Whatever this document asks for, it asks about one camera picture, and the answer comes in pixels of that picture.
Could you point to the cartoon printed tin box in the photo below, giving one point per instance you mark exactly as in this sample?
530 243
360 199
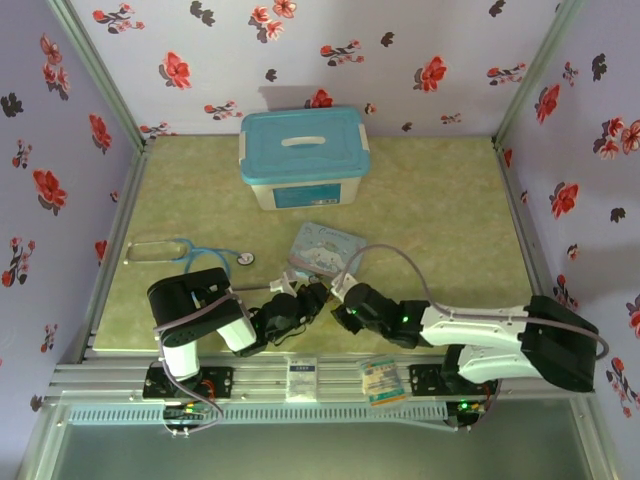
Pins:
327 247

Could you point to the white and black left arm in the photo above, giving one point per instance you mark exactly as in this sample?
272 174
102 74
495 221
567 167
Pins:
185 305

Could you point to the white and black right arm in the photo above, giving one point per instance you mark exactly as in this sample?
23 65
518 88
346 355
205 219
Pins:
475 325

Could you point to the white label bag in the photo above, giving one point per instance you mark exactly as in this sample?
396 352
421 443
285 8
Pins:
302 377

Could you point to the green and white packet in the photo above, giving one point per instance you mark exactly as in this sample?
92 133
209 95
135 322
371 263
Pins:
382 380

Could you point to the blue stethoscope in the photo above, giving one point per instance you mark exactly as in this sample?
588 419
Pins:
155 244

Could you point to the storage box with blue lid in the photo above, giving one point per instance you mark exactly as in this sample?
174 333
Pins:
300 145

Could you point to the aluminium mounting rail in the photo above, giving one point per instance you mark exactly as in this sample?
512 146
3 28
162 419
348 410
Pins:
260 375

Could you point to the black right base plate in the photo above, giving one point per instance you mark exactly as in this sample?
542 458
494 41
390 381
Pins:
422 380

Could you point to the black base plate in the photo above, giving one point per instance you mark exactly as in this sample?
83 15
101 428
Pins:
222 382
422 380

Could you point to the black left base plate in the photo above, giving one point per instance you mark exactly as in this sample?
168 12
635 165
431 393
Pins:
222 382

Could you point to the aluminium side rail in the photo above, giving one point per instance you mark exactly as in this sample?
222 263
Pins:
525 240
117 235

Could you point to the aluminium frame post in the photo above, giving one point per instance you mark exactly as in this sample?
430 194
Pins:
95 70
535 65

